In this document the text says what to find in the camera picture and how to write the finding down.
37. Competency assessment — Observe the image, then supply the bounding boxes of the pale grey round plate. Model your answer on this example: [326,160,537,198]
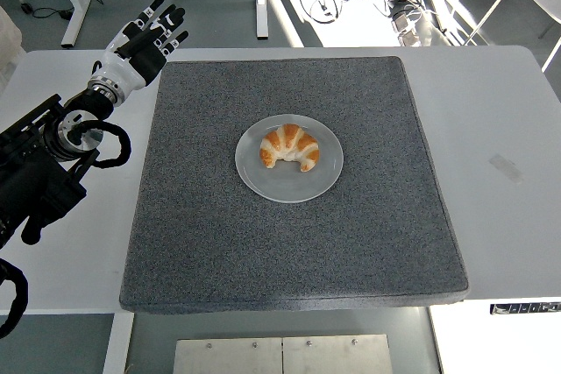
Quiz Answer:
[234,113,345,205]

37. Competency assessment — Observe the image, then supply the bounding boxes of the clear tape patch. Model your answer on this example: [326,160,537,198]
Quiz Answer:
[487,153,526,187]

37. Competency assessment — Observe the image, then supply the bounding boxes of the white table leg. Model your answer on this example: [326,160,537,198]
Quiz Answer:
[102,312,136,374]

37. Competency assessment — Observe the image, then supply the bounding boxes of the grey metal plate with screws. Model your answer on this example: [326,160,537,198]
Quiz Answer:
[281,334,394,374]
[172,337,285,374]

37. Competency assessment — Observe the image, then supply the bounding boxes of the thin black floor cable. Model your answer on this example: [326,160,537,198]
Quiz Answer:
[32,4,76,22]

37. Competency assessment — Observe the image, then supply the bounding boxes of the table height control panel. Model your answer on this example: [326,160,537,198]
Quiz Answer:
[489,301,561,317]

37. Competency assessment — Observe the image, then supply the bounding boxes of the orange croissant bread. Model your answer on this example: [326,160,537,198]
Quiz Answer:
[259,123,322,173]

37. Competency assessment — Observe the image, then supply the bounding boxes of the power adapters with white cables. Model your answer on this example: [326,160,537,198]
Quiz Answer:
[380,0,439,47]

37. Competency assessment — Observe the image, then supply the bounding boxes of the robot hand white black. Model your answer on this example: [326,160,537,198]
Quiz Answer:
[90,0,190,95]

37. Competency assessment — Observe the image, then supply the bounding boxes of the grey speckled mat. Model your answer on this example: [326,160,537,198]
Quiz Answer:
[118,56,470,316]

